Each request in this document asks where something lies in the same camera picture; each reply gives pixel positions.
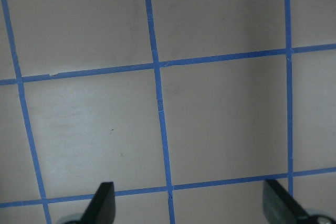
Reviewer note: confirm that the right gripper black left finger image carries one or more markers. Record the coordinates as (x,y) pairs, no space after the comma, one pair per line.
(102,207)

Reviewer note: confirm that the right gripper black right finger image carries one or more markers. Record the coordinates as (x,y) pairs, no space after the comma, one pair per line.
(279,206)

